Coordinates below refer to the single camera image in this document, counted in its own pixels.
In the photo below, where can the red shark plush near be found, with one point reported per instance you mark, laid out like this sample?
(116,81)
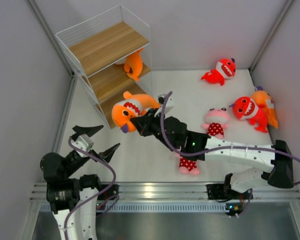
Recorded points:
(246,109)

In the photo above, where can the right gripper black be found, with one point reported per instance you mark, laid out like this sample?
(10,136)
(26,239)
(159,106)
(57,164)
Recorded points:
(143,124)

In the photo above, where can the orange shark plush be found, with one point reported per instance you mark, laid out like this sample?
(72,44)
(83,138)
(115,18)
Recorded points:
(133,105)
(133,65)
(266,103)

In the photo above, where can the pink frog plush rear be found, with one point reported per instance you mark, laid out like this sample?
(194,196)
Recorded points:
(216,121)

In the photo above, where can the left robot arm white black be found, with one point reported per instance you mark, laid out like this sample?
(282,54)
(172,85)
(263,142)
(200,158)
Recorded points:
(73,201)

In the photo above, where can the red shark plush far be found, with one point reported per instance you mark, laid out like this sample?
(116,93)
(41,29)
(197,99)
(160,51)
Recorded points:
(225,69)

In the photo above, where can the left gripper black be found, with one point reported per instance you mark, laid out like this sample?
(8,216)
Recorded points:
(90,131)

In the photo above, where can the white wire wooden shelf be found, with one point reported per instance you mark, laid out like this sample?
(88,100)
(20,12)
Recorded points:
(95,45)

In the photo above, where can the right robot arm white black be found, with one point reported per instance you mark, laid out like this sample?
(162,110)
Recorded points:
(268,165)

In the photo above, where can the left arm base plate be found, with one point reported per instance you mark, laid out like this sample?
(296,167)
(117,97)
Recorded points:
(109,195)

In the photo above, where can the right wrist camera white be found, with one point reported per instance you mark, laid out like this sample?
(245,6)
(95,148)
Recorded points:
(166,104)

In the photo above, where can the pink frog plush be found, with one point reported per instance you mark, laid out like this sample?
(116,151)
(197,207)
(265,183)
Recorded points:
(216,121)
(187,166)

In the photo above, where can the pink frog plush front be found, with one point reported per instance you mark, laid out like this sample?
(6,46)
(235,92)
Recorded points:
(187,166)

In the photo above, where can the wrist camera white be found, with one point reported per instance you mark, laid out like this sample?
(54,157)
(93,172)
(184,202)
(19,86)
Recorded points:
(166,104)
(83,142)

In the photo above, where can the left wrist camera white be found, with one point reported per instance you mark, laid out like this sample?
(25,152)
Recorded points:
(83,142)

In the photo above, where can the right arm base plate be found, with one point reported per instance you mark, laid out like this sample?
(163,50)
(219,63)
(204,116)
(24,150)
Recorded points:
(235,202)

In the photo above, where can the aluminium rail frame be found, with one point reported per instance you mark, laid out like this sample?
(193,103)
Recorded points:
(184,197)

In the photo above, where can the red shark plush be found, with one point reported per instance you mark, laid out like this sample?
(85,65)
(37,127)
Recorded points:
(246,109)
(225,69)

